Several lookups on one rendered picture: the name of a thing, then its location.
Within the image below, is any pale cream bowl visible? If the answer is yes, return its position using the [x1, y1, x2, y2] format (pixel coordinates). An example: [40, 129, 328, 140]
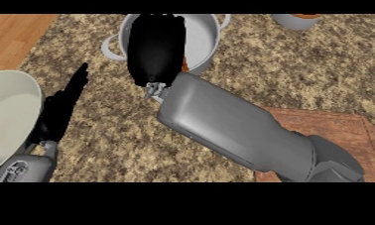
[0, 69, 44, 168]

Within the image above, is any small grey bowl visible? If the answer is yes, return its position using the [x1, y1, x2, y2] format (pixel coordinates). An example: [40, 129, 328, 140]
[270, 13, 323, 32]

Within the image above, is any brown croissant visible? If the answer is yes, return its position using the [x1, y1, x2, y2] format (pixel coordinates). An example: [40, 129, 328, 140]
[180, 55, 190, 73]

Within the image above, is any grey pot with handles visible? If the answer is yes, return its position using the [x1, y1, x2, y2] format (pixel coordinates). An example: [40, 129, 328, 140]
[99, 13, 233, 76]

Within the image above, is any orange food in bowl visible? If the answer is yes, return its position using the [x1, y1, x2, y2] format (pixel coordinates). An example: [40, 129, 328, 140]
[291, 13, 323, 21]

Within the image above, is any brown wooden cutting board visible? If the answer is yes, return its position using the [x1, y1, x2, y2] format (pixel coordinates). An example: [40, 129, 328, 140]
[254, 106, 375, 183]

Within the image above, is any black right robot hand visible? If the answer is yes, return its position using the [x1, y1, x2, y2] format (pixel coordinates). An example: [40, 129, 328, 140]
[125, 13, 187, 88]

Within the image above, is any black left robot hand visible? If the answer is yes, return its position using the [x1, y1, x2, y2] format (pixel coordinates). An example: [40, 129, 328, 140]
[29, 62, 91, 146]

